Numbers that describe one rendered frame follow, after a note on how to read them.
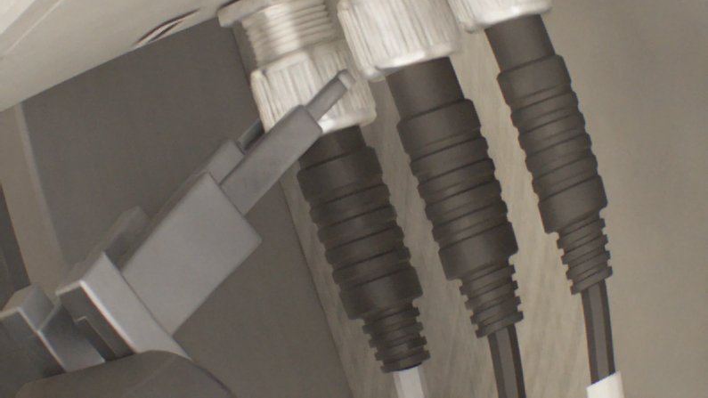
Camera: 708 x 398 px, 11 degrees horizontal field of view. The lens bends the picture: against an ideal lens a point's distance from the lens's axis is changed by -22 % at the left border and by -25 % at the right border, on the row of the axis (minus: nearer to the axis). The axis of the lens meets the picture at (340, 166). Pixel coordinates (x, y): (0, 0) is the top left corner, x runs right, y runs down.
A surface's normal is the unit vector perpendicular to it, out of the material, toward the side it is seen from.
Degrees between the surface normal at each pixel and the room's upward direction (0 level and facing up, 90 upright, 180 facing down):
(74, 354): 44
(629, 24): 90
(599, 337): 52
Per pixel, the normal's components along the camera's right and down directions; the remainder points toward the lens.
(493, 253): 0.27, -0.14
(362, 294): -0.45, 0.11
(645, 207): -0.87, 0.29
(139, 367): -0.51, -0.79
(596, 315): 0.00, 0.03
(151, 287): 0.52, -0.22
